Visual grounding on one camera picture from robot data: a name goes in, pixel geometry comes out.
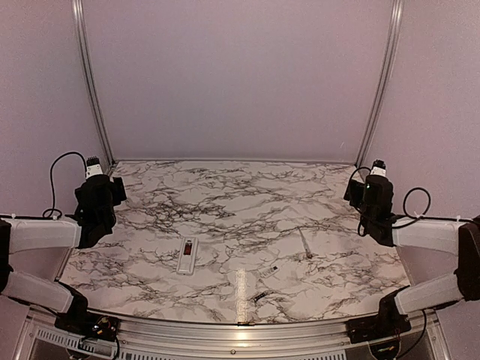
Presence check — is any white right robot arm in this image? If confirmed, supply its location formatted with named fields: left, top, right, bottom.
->
left=344, top=175, right=479, bottom=336

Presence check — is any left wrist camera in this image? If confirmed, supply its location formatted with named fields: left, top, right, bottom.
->
left=85, top=157, right=104, bottom=179

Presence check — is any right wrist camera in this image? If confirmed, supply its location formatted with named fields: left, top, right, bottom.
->
left=370, top=159, right=386, bottom=177

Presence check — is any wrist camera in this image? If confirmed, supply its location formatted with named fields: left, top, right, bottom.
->
left=370, top=159, right=386, bottom=177
left=85, top=157, right=104, bottom=179

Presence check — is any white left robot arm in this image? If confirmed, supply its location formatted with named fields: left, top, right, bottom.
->
left=1, top=175, right=127, bottom=334

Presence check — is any right aluminium frame post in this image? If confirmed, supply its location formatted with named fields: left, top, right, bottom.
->
left=355, top=0, right=404, bottom=167

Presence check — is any white battery cover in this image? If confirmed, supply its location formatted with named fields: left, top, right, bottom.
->
left=259, top=265, right=279, bottom=278

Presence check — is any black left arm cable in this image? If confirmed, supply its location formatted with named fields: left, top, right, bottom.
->
left=41, top=151, right=88, bottom=221

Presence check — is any white remote control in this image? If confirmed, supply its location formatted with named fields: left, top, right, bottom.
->
left=176, top=238, right=198, bottom=276

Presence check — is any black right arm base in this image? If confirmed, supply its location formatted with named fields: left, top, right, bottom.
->
left=346, top=290, right=412, bottom=344

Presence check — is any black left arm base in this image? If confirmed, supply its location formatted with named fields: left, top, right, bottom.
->
left=55, top=283, right=119, bottom=342

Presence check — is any silver metal pick tool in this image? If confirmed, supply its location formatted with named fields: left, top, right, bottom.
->
left=297, top=227, right=314, bottom=259

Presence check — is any left aluminium frame post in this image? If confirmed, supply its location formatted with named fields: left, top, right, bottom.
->
left=71, top=0, right=116, bottom=167

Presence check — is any aluminium frame post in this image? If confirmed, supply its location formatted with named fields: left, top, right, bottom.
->
left=71, top=0, right=116, bottom=167
left=355, top=0, right=404, bottom=167

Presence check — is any front aluminium rail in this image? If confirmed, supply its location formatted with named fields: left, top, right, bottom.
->
left=22, top=307, right=451, bottom=360

